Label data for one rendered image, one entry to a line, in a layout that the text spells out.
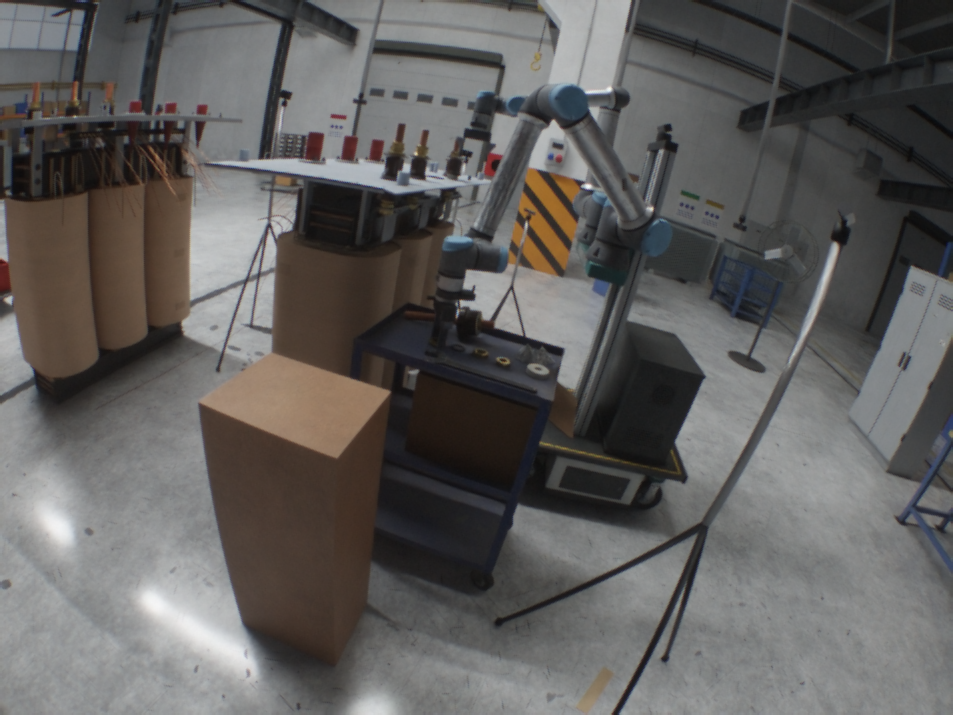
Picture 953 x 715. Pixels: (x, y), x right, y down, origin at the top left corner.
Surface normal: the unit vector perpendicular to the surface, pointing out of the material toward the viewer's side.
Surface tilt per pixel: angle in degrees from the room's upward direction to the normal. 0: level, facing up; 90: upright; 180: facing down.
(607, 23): 90
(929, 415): 90
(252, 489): 90
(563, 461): 90
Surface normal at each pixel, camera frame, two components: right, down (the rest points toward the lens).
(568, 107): 0.27, 0.38
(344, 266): 0.04, 0.43
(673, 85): -0.20, 0.37
